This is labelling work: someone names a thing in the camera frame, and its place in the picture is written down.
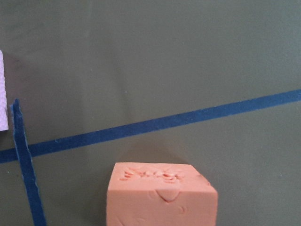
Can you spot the orange foam block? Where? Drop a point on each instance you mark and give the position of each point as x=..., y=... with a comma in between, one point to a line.
x=159, y=194

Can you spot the blue tape line crosswise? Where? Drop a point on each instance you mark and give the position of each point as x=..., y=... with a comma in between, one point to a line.
x=166, y=122

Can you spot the pink foam block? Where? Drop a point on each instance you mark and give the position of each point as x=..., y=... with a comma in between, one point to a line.
x=3, y=99

